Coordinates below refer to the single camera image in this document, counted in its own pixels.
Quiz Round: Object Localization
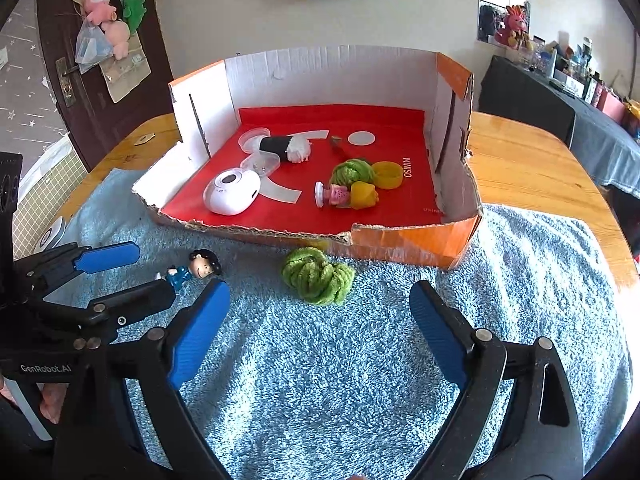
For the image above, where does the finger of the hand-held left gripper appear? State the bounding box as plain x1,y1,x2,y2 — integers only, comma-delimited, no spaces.
42,280,177,328
15,241,141,291

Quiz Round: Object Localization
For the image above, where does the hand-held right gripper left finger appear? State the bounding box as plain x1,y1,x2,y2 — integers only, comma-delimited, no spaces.
52,279,232,480

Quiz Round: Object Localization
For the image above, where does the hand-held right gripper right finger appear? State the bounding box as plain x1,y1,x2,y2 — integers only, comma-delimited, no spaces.
409,280,586,480

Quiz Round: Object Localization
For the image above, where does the black-haired figurine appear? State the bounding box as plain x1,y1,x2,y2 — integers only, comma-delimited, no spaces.
156,249,222,291

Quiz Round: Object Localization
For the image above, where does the green yarn scrunchie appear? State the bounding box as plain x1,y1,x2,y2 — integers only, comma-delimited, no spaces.
281,246,357,307

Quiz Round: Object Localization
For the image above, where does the white round gadget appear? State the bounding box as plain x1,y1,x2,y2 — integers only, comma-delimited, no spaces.
202,169,261,216

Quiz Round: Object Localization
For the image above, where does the yellow plastic cup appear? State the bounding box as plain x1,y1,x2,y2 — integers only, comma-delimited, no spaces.
371,160,403,190

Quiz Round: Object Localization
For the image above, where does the pink and yellow figurine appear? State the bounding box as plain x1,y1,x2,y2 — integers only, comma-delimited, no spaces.
313,181,381,209

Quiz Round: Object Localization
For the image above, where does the green plush vegetable toy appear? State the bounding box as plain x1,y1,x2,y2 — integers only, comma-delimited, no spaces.
330,158,377,188

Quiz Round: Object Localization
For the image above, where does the clear plastic container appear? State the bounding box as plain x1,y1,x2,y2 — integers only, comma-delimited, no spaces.
241,152,281,178

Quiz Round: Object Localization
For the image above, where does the black cylinder with white tissue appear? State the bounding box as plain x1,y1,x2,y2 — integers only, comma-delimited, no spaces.
260,135,315,163

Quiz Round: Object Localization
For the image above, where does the orange and white cardboard box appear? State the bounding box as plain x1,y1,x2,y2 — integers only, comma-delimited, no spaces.
132,46,485,270

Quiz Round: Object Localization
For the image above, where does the person's left hand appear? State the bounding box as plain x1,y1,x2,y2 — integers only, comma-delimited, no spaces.
39,383,67,412

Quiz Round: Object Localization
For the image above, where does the white flat device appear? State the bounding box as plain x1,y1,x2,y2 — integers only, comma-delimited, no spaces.
31,216,68,256

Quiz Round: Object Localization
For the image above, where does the blue fluffy towel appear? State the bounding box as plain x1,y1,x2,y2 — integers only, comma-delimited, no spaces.
47,167,633,480

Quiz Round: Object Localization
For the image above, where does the dark brown door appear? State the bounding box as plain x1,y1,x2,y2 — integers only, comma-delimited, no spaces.
35,0,173,171

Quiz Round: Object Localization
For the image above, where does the red liner with white print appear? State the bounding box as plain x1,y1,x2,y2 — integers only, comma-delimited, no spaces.
161,106,446,235

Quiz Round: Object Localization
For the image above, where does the beige paper pouch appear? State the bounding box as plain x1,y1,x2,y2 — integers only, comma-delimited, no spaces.
100,52,151,103

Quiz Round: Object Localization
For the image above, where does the clear plastic round lid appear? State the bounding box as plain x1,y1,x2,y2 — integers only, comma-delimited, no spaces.
239,129,273,153

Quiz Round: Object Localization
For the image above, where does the clear plastic bag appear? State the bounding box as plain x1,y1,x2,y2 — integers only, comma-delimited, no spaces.
75,22,116,76

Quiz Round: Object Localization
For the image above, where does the pink plush toy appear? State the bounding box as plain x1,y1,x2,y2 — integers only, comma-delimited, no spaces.
82,0,118,26
102,17,132,58

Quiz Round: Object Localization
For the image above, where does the cloth covered side table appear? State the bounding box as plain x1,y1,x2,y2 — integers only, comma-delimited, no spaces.
479,55,640,201

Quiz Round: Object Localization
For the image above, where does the clutter of bottles and boxes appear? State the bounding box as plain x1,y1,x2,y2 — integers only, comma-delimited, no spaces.
525,35,640,136

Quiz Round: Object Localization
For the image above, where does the red plush toy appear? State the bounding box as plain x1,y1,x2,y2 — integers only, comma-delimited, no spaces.
494,4,533,51

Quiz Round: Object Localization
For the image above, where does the metal door handle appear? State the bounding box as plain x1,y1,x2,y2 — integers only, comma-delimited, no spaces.
55,57,82,108

